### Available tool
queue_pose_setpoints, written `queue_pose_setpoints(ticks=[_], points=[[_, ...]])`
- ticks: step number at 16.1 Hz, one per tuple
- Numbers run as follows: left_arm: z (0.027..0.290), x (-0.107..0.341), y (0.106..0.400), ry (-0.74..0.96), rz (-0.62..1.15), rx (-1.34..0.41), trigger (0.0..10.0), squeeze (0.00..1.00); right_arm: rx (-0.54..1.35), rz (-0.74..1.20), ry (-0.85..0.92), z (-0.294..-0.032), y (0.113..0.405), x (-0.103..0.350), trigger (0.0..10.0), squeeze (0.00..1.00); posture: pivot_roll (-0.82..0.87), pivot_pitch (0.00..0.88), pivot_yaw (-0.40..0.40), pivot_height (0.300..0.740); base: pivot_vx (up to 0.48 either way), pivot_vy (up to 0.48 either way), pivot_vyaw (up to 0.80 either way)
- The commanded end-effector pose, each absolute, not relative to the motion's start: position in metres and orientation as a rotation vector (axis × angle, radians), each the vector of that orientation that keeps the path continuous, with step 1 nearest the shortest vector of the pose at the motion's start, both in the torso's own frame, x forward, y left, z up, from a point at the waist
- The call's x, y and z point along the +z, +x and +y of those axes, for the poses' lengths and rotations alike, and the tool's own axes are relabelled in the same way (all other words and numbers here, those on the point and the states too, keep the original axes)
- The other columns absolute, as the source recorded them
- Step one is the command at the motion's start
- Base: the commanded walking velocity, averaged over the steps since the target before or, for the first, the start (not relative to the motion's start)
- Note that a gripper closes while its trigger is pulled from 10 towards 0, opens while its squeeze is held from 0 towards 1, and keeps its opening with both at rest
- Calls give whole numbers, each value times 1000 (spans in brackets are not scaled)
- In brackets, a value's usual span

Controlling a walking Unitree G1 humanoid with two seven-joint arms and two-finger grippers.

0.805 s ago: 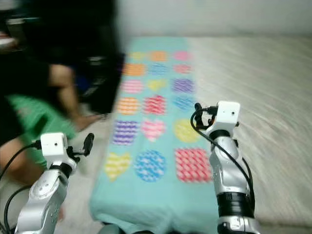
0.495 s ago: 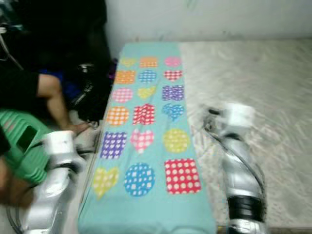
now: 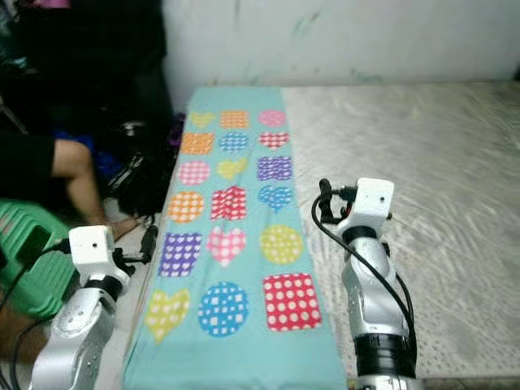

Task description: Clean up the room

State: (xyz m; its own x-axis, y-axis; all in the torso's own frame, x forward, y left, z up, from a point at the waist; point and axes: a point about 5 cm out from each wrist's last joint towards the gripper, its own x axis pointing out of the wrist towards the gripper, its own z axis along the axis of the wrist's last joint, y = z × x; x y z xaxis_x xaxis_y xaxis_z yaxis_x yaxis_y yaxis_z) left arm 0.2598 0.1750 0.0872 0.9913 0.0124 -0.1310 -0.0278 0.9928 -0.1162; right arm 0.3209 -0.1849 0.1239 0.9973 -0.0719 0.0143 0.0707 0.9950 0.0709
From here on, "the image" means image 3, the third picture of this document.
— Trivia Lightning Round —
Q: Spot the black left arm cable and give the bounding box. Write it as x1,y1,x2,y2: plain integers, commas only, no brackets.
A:
0,239,72,390

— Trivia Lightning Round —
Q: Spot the green plastic stool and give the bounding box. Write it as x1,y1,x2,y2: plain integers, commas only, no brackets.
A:
0,199,80,320

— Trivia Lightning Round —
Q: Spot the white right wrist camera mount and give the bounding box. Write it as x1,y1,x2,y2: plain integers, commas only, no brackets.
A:
336,177,396,235

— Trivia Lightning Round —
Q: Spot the purple cloth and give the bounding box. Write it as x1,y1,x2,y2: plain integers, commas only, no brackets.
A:
168,111,187,149

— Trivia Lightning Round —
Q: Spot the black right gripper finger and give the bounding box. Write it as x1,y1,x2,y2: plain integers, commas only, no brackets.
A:
316,179,336,225

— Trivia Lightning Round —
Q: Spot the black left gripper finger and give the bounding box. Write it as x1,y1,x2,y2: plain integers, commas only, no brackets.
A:
139,224,160,266

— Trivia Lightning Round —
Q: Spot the person in blue shirt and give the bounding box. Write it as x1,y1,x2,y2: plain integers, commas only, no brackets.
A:
0,128,141,368

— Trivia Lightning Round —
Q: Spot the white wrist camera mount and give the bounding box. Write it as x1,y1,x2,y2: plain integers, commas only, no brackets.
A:
336,177,396,235
67,225,116,284

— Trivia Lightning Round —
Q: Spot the white quilted mattress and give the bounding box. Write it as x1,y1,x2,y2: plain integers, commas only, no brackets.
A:
280,80,520,383

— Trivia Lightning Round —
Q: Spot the teal blanket with colourful shapes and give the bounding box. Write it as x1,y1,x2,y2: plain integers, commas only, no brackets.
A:
122,86,349,390

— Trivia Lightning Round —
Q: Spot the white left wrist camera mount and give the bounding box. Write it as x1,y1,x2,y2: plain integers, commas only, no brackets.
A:
67,225,116,284

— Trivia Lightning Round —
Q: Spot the black bag with white print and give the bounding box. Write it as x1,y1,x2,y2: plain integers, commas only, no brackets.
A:
110,122,185,220

